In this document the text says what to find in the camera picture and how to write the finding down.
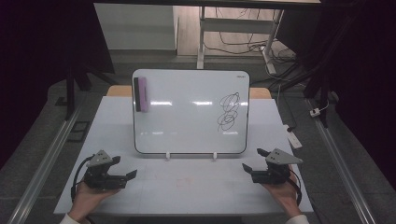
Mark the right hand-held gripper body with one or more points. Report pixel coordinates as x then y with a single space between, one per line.
274 174

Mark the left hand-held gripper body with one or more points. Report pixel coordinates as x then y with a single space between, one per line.
99 179

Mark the purple and black whiteboard eraser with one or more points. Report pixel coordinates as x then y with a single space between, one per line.
142 93

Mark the white whiteboard with black rim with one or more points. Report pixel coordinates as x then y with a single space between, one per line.
190 124

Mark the person's right hand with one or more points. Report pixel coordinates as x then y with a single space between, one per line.
286 194

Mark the person's left hand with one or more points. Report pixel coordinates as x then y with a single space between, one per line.
85 199

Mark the white power strip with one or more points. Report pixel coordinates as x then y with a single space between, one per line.
292 137

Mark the white whiteboard stand clip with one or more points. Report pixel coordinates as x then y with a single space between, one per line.
167 156
214 156

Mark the black floor plate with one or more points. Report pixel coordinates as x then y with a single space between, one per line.
78 131

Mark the white table cover sheet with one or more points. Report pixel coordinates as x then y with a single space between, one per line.
186 189

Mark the white plug adapter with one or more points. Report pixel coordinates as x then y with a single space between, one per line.
315 112

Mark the wooden table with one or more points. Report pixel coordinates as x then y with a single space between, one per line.
120 90

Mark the black metal stand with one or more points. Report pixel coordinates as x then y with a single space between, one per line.
70 90
323 102

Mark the black curtain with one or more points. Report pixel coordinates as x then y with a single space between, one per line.
364 77
37 62

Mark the aluminium floor rail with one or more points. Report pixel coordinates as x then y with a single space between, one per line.
341 168
46 165

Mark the white desk frame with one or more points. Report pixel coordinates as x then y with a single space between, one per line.
236 25

